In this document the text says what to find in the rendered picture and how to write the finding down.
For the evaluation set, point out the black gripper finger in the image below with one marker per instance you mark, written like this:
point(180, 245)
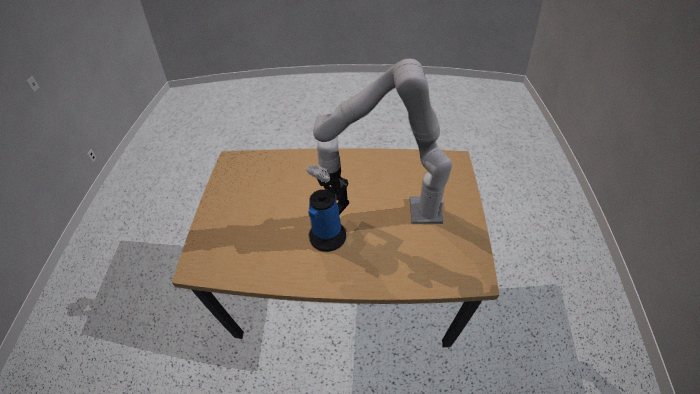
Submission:
point(337, 189)
point(325, 185)

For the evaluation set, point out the black round disk with center stud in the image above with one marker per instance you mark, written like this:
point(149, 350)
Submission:
point(327, 246)

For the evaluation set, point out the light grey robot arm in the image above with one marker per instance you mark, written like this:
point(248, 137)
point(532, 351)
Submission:
point(411, 84)

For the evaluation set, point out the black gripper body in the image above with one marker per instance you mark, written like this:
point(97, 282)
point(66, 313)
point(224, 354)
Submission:
point(335, 177)

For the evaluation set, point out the blue kettle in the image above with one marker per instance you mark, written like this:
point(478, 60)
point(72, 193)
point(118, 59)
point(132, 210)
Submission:
point(326, 212)

